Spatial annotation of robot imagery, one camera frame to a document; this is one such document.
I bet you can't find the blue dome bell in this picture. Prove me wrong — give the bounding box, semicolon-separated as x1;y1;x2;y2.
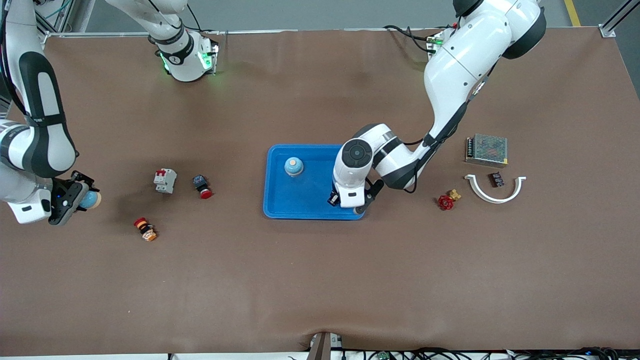
284;156;305;178
79;190;102;211

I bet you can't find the blue plastic tray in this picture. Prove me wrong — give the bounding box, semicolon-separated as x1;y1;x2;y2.
263;144;367;221

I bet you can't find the red yellow orange push button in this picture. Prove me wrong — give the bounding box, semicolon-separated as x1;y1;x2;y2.
133;217;158;243

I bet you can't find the white circuit breaker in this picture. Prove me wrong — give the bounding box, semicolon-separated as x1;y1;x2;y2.
153;168;178;194

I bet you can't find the black red emergency stop button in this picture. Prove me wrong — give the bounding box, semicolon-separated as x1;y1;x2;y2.
192;174;214;200

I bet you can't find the metal mesh power supply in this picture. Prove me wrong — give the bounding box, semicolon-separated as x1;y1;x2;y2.
464;133;510;169

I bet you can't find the white half-round pipe clamp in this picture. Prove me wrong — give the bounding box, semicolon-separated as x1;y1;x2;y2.
464;173;527;205

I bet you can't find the brass valve with red handle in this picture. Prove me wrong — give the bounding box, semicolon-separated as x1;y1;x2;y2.
437;188;462;211

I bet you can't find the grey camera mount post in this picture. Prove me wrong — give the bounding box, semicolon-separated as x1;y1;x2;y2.
306;331;345;360

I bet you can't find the aluminium frame corner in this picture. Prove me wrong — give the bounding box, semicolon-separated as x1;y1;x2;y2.
32;0;76;48
599;0;640;38

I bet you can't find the black arm base cable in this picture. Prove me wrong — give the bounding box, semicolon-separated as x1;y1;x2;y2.
172;0;221;36
383;24;441;51

